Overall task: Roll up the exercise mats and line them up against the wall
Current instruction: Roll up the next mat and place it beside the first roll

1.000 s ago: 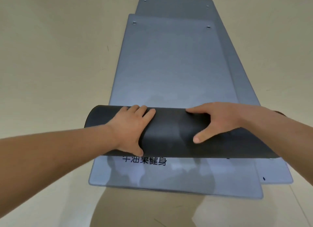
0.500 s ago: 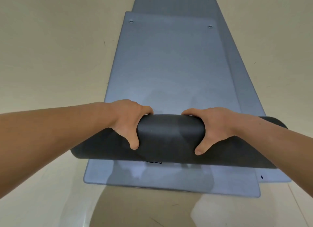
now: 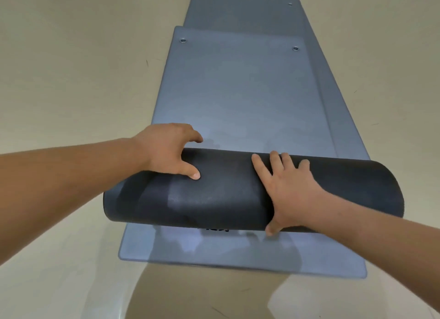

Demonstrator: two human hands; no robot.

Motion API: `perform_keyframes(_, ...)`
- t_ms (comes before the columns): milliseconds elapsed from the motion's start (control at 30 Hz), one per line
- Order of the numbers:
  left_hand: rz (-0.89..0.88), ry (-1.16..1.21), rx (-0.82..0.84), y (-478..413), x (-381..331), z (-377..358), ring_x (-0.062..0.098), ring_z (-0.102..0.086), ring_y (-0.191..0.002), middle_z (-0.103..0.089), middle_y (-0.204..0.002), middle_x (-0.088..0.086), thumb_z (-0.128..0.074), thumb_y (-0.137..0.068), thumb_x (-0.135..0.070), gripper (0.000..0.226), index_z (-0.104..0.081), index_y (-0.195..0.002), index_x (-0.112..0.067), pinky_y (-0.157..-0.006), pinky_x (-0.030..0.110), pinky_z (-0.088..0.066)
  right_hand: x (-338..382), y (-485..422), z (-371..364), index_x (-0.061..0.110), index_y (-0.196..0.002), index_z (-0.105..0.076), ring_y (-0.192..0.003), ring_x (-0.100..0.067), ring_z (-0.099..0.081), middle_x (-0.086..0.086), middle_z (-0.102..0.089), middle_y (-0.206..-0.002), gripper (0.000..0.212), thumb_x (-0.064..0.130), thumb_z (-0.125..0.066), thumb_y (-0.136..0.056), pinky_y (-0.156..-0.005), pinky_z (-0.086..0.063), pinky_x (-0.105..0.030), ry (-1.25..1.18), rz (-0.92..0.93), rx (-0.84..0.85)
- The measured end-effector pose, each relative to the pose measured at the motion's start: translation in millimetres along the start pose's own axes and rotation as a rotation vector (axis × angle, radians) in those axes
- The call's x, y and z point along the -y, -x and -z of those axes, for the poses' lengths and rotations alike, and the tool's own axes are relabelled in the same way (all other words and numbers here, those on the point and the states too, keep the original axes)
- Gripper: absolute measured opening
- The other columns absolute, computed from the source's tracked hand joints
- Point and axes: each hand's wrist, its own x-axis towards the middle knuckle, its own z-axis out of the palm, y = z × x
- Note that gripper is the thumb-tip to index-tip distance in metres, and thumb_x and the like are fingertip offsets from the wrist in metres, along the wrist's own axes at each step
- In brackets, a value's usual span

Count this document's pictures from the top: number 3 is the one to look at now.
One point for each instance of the person's right hand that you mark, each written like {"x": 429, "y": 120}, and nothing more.
{"x": 292, "y": 198}

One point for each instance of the person's left hand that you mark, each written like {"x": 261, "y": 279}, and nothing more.
{"x": 161, "y": 150}

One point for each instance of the person's right forearm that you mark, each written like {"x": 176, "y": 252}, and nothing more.
{"x": 378, "y": 236}

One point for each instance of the person's left forearm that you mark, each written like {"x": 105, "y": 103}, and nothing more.
{"x": 62, "y": 191}

